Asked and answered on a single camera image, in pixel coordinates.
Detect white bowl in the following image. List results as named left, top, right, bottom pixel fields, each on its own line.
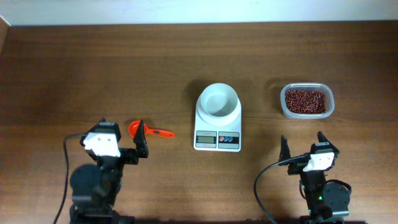
left=199, top=83, right=241, bottom=119

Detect white digital kitchen scale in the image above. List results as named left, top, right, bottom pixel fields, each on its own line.
left=193, top=97, right=242, bottom=152

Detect clear plastic container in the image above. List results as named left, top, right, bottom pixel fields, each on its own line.
left=280, top=83, right=335, bottom=119

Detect red beans in container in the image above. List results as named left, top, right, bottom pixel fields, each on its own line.
left=285, top=90, right=326, bottom=114

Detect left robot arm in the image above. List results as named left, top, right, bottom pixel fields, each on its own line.
left=70, top=119, right=149, bottom=224

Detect orange measuring scoop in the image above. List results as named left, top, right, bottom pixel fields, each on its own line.
left=128, top=120, right=175, bottom=138

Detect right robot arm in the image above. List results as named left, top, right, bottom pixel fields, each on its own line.
left=279, top=132, right=352, bottom=223

